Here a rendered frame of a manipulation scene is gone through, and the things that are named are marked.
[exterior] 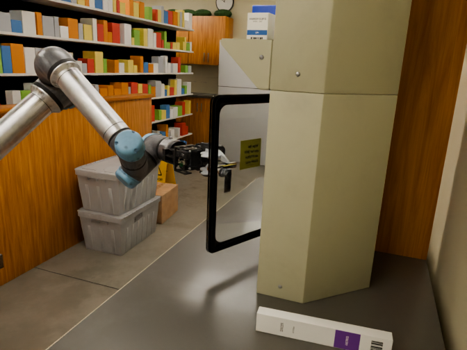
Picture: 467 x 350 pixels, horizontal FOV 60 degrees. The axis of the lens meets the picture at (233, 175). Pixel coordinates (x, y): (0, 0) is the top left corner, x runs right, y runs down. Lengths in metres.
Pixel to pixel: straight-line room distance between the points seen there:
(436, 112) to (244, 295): 0.69
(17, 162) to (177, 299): 2.16
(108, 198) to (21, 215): 0.58
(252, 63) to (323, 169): 0.26
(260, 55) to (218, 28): 5.70
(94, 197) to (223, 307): 2.39
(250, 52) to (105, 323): 0.63
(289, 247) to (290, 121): 0.28
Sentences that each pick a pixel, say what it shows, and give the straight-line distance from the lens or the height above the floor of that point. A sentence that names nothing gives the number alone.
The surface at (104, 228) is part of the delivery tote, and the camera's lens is 3.25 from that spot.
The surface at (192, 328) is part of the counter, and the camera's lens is 0.88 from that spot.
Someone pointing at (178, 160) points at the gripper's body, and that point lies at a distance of 1.13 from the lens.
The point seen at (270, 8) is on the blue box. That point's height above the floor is 1.59.
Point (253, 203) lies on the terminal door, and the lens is 1.10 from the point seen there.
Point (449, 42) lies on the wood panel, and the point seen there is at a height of 1.54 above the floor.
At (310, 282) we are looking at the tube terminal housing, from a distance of 0.96.
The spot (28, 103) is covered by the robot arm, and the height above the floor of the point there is 1.32.
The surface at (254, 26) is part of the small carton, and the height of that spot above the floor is 1.54.
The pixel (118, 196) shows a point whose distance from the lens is 3.08.
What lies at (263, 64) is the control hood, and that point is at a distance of 0.86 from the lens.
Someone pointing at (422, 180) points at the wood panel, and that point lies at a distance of 1.23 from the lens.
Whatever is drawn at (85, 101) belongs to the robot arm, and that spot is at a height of 1.34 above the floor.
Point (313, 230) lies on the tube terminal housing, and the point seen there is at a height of 1.12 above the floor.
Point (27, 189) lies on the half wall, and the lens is 3.07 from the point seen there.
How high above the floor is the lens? 1.46
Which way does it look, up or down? 15 degrees down
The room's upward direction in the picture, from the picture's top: 3 degrees clockwise
